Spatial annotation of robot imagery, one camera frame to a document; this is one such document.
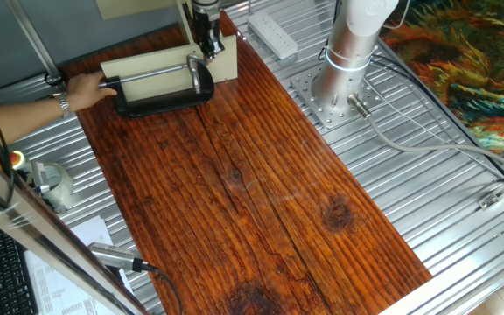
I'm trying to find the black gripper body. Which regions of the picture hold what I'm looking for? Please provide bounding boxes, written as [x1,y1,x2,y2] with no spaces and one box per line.
[192,7,223,43]

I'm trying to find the chrome water tap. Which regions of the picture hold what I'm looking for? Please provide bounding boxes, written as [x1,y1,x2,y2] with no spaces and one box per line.
[185,52,212,95]

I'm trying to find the black C-clamp with steel screw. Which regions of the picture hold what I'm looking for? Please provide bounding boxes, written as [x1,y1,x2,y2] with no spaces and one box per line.
[102,59,216,118]

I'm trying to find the person's left forearm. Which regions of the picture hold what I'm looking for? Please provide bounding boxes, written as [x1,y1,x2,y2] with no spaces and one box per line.
[0,101,63,145]

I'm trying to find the person's left hand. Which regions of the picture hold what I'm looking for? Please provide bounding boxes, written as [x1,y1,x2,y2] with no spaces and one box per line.
[66,71,118,113]

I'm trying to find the white power strip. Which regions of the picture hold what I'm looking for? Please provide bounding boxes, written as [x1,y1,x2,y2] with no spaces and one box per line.
[247,10,299,61]

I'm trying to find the brown wooden board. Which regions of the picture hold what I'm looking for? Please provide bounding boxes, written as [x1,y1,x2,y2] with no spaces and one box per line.
[61,10,432,315]

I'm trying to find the silver wristwatch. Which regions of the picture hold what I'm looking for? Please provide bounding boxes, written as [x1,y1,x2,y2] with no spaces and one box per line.
[52,92,73,119]

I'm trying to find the small grey clamp fixture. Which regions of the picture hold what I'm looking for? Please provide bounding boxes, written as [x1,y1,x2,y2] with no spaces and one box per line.
[41,162,77,214]

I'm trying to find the silver metal clamp piece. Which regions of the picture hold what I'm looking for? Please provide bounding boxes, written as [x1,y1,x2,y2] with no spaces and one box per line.
[28,160,52,194]

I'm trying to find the red emergency stop button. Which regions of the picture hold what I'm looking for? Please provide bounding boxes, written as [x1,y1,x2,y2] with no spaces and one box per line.
[9,150,34,176]

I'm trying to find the silver ribbed device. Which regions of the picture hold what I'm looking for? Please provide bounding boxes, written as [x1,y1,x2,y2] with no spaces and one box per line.
[87,241,148,273]

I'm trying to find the colourful patterned cloth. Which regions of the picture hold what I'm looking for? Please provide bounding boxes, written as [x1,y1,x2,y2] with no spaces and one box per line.
[381,0,504,154]

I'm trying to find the printed paper sheets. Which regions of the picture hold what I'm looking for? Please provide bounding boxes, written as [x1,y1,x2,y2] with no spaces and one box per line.
[24,214,135,315]

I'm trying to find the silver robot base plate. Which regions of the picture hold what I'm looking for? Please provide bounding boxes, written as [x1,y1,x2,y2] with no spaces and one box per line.
[290,65,384,130]

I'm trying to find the thin black cable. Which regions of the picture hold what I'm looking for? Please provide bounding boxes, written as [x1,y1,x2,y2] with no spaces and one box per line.
[317,0,504,180]

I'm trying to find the aluminium frame post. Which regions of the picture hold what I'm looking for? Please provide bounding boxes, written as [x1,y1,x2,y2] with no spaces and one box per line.
[4,0,69,95]

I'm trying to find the thin white cable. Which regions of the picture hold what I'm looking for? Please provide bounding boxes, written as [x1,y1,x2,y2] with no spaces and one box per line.
[367,72,504,179]

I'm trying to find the thick grey cable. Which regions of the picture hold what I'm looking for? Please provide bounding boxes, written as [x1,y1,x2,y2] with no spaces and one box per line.
[346,93,504,176]

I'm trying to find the black device cable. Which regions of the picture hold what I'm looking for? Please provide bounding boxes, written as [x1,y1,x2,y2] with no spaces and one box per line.
[142,262,184,315]

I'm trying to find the steel frame bar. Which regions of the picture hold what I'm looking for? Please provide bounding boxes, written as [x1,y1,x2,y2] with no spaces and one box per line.
[0,130,148,315]

